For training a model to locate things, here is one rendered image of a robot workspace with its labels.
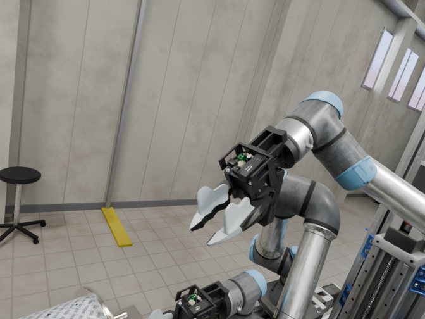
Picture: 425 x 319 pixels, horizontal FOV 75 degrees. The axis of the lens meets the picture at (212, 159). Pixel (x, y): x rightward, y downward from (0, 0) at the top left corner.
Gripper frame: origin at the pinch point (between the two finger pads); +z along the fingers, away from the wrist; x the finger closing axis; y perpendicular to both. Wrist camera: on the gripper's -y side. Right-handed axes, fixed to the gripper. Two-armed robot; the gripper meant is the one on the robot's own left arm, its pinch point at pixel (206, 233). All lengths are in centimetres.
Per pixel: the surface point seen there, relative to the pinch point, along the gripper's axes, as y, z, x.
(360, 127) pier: -334, -426, -148
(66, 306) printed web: 8.2, 18.6, -0.9
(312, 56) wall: -154, -336, -191
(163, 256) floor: -181, -3, -138
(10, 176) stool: -70, 43, -207
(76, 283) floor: -132, 55, -138
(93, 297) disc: 7.4, 16.0, 0.1
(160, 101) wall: -99, -105, -228
